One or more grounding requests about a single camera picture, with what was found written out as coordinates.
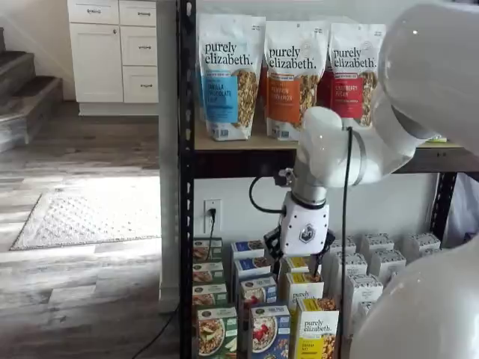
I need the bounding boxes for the white drawer cabinet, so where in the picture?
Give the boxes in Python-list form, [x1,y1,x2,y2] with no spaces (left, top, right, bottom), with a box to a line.
[67,0,160,117]

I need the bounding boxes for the grey wooden stairs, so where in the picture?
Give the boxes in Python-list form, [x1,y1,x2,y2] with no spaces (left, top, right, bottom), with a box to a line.
[0,25,64,154]

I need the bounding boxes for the grey patterned floor rug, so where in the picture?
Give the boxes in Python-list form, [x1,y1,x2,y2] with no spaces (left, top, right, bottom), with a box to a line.
[9,188,162,251]

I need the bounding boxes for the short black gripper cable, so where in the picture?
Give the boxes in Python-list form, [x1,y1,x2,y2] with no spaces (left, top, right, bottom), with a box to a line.
[249,168,295,215]

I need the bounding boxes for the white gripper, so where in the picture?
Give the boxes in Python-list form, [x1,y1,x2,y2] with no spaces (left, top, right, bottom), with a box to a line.
[263,192,337,283]

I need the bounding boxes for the green cereal box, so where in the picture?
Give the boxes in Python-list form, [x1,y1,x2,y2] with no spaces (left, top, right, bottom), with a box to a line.
[192,237,223,262]
[192,283,228,307]
[192,260,225,284]
[196,304,239,359]

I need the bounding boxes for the long black arm cable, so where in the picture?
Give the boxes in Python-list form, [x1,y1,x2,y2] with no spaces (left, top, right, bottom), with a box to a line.
[341,126,355,337]

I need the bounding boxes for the red purely elizabeth granola bag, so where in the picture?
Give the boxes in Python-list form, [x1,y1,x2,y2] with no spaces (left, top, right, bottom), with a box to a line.
[329,22,387,130]
[317,70,332,109]

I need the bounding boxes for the blue purely elizabeth granola bag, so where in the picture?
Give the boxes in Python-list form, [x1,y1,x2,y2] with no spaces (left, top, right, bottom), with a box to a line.
[197,13,267,142]

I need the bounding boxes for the black metal shelf unit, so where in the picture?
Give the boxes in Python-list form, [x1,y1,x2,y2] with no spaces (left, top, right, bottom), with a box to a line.
[175,0,479,359]

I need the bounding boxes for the blue white cereal box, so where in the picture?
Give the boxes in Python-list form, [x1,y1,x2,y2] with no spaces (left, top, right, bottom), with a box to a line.
[230,239,266,260]
[237,274,278,310]
[232,257,274,280]
[248,303,292,359]

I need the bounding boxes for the black power cord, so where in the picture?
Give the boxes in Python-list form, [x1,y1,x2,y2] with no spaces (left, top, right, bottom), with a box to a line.
[130,207,219,359]

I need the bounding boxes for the orange purely elizabeth granola bag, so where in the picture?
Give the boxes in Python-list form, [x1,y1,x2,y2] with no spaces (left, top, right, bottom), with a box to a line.
[263,19,330,141]

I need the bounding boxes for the yellow purely elizabeth box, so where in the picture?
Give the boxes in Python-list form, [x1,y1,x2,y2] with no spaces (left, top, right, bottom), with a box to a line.
[295,297,341,359]
[282,256,314,276]
[285,271,326,302]

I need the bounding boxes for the white organic pantry box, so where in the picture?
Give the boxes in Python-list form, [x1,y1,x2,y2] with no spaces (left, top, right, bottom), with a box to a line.
[331,252,368,277]
[344,274,383,306]
[360,233,395,252]
[331,235,357,255]
[403,232,442,259]
[351,301,375,337]
[368,248,408,285]

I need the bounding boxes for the white wall outlet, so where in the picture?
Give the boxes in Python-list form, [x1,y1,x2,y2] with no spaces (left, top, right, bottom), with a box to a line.
[204,197,222,235]

